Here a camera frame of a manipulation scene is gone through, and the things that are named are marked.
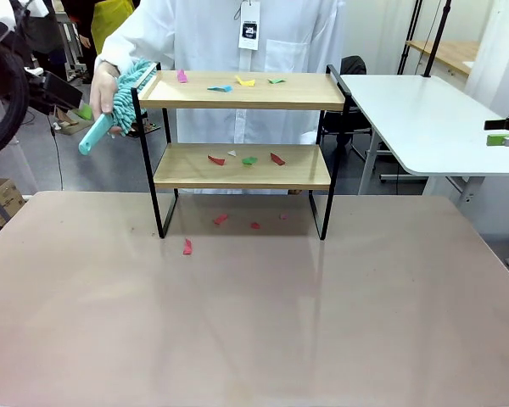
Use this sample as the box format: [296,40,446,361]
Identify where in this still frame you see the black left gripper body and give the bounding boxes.
[24,69,85,114]

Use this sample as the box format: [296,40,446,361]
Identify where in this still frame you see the teal chenille duster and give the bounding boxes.
[78,58,157,157]

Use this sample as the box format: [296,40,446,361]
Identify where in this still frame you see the person's right forearm white sleeve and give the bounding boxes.
[93,25,177,80]

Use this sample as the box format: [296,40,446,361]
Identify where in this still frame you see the two-tier wood and black shelf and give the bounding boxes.
[130,61,354,242]

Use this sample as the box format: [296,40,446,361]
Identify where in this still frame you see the person's right hand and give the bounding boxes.
[88,62,122,136]

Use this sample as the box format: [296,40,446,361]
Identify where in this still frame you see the person in dark clothes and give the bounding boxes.
[25,0,69,81]

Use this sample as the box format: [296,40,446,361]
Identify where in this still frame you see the white side table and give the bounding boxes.
[338,74,509,209]

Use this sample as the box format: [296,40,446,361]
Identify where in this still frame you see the person in black top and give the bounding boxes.
[61,0,98,60]

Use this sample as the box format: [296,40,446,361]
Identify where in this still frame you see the person in yellow apron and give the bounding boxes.
[90,0,136,56]

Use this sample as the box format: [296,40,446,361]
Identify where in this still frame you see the wooden background table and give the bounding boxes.
[406,39,481,77]

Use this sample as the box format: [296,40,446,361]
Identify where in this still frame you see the black stand pole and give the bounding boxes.
[422,0,454,79]

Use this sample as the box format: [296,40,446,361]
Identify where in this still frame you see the cardboard box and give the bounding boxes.
[0,177,26,228]

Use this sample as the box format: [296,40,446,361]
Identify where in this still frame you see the black tripod stand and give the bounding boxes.
[396,0,425,76]

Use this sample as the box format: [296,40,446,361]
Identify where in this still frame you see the black office chair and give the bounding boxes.
[322,54,385,170]

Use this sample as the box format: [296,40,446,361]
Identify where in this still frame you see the person in white lab coat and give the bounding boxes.
[93,0,348,148]

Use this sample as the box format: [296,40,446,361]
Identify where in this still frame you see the white hanging name badge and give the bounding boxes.
[238,0,262,52]

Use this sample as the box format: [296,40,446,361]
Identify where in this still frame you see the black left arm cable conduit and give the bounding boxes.
[0,50,31,162]

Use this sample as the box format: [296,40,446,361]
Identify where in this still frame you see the thin black hanging cable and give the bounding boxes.
[46,112,65,192]

